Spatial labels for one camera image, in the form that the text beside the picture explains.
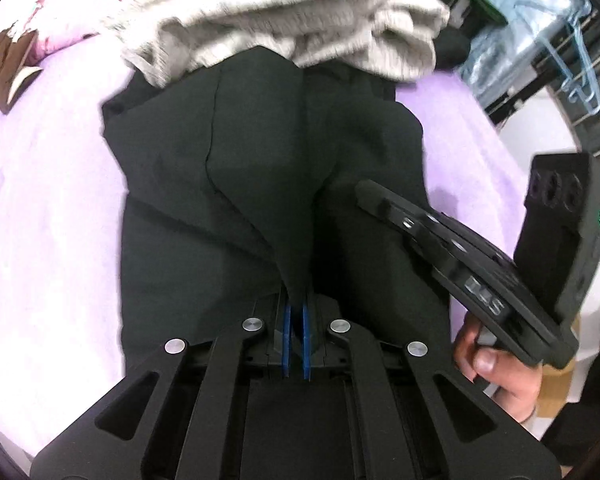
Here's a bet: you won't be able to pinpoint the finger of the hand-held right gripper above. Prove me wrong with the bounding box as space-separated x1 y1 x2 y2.
355 180 525 322

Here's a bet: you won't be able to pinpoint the person's right hand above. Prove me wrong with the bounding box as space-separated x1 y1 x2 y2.
454 317 544 425

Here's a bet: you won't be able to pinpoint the grey fleece clothing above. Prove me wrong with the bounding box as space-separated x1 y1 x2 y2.
122 0 451 88

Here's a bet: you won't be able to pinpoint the black jacket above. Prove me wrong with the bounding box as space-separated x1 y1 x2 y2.
100 45 456 361

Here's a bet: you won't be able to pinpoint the blue clothes hangers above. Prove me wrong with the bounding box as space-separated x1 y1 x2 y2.
545 10 600 116

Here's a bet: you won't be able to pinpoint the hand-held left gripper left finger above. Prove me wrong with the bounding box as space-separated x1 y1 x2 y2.
30 305 294 480

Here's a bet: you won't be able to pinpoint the purple bed sheet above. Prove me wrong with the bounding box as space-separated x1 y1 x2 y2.
0 30 531 461

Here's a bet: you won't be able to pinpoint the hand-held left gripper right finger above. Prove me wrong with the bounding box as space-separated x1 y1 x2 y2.
300 300 563 480

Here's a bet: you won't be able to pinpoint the pink floral quilt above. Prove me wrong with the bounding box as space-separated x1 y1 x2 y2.
0 0 131 56

